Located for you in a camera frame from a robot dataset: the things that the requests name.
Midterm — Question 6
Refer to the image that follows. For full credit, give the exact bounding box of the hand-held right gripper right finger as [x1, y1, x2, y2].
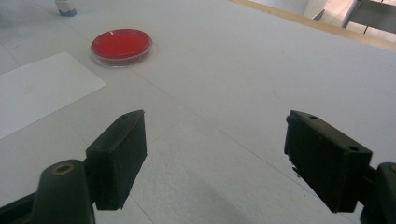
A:
[283, 109, 374, 214]

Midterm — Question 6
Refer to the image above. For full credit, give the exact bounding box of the white metal desk frame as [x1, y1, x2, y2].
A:
[312, 0, 396, 35]

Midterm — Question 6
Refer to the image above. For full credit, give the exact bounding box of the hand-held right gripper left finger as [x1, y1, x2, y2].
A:
[85, 109, 148, 211]

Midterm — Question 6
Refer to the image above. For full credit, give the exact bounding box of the white paper sheet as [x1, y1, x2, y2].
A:
[0, 51, 107, 141]

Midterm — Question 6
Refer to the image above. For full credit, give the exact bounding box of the red petri dish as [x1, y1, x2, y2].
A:
[90, 28, 153, 67]

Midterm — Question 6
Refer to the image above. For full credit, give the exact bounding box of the wooden table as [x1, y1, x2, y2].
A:
[228, 0, 396, 53]

